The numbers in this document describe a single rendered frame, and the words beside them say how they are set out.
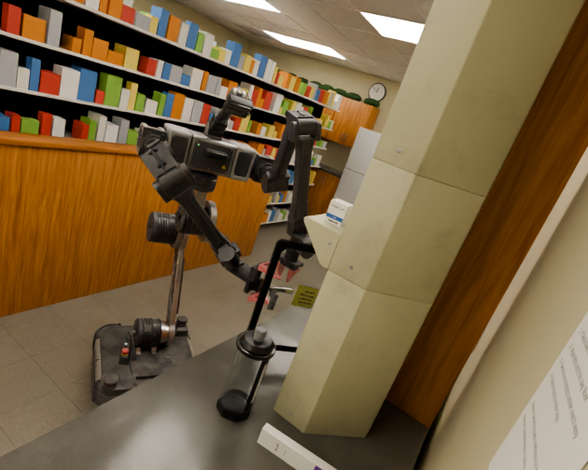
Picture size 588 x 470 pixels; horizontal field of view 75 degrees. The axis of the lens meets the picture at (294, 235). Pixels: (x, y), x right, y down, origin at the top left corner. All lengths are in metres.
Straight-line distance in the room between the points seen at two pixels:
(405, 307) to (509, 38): 0.64
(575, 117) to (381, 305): 0.70
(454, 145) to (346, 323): 0.49
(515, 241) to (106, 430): 1.17
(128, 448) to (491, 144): 1.07
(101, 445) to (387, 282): 0.76
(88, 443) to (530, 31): 1.29
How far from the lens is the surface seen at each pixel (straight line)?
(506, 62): 0.98
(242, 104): 1.54
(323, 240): 0.99
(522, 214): 1.25
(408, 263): 0.98
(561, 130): 1.26
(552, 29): 1.04
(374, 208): 0.93
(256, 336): 1.04
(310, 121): 1.40
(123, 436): 1.09
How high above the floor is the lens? 1.76
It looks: 17 degrees down
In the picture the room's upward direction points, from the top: 19 degrees clockwise
